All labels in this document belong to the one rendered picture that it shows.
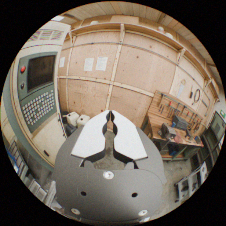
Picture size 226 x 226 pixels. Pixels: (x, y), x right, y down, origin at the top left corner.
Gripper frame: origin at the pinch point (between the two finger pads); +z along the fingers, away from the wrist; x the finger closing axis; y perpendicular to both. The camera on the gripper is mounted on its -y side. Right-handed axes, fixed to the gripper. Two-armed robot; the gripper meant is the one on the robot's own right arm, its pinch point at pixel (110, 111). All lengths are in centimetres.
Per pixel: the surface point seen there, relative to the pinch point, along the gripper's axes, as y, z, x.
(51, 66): -17, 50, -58
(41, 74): -12, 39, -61
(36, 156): 19.9, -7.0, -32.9
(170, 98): 27, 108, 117
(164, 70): -25, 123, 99
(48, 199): 59, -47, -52
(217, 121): 14, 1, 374
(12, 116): -1.4, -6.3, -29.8
